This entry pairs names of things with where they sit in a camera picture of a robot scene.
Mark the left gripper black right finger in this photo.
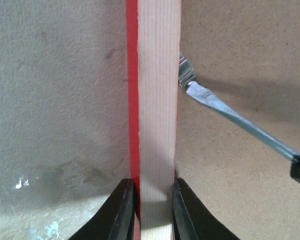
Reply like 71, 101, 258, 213
172, 177, 239, 240

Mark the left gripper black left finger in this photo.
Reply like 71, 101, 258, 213
70, 178, 135, 240

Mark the yellow handled screwdriver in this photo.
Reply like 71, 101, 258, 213
185, 81, 300, 184

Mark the red wooden picture frame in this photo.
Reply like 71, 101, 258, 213
126, 0, 181, 240

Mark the metal retaining clip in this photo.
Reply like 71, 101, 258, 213
178, 52, 198, 91

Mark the brown frame backing board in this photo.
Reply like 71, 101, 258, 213
176, 0, 300, 240

